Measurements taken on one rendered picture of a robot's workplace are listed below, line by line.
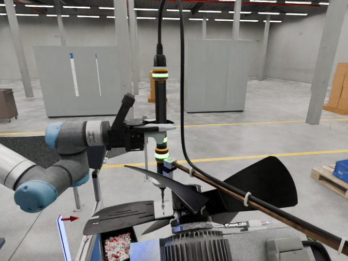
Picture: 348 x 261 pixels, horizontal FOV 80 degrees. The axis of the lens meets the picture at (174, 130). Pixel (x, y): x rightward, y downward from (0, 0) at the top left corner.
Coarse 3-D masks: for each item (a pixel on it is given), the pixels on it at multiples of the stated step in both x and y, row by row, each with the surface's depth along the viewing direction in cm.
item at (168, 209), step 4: (160, 200) 78; (164, 200) 78; (168, 200) 78; (156, 204) 76; (160, 204) 76; (164, 204) 76; (168, 204) 76; (156, 208) 74; (160, 208) 74; (164, 208) 74; (168, 208) 74; (156, 212) 72; (160, 212) 72; (164, 212) 72; (168, 212) 72; (172, 212) 71; (156, 216) 70; (160, 216) 70; (164, 216) 70; (168, 216) 70
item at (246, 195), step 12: (180, 0) 48; (180, 12) 48; (180, 24) 49; (180, 36) 50; (180, 48) 51; (180, 72) 53; (180, 84) 54; (180, 96) 55; (180, 108) 56; (180, 120) 57; (192, 168) 57; (216, 180) 52; (240, 192) 47; (264, 204) 43; (288, 216) 40; (312, 228) 37; (336, 240) 35
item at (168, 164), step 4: (164, 160) 64; (172, 160) 64; (176, 160) 64; (164, 164) 65; (168, 164) 63; (164, 168) 64; (168, 168) 64; (172, 168) 65; (176, 168) 66; (164, 172) 66; (168, 172) 64; (172, 172) 67; (168, 176) 66; (172, 176) 68; (152, 180) 69; (156, 180) 69; (156, 184) 67; (160, 184) 67
